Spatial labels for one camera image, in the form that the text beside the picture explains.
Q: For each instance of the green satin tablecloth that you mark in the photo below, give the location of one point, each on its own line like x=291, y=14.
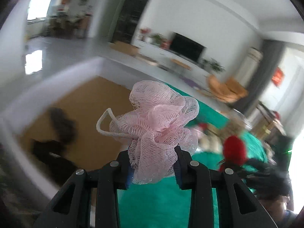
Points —
x=163, y=204

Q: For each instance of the red flower vase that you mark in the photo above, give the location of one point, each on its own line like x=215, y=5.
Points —
x=144, y=32

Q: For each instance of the white standing air conditioner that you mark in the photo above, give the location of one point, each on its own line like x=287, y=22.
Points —
x=248, y=67

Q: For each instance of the black furry soft toy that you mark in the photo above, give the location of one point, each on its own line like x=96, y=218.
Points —
x=64, y=127

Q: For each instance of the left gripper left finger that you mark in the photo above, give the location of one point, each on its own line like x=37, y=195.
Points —
x=71, y=205

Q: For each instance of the red wall banner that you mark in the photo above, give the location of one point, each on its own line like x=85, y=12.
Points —
x=278, y=77

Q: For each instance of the white tv cabinet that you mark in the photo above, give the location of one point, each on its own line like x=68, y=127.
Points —
x=163, y=57

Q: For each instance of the white storage box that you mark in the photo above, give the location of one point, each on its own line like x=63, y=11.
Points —
x=29, y=105

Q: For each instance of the pink mesh bath pouf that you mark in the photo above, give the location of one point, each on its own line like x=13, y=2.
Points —
x=152, y=130

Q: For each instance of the orange lounge chair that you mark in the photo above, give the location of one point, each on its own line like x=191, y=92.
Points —
x=228, y=92

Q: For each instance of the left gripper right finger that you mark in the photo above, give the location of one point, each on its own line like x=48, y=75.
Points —
x=237, y=206

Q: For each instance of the green potted plant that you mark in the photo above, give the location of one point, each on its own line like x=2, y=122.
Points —
x=212, y=66

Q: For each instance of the cardboard box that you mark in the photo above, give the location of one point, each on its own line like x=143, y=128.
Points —
x=125, y=48

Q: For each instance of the black flat television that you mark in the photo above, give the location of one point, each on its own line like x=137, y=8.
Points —
x=185, y=47

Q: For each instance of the red plush toy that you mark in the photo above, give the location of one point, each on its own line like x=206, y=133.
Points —
x=234, y=153

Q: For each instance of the small wooden side table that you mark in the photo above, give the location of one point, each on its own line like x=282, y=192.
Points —
x=181, y=64

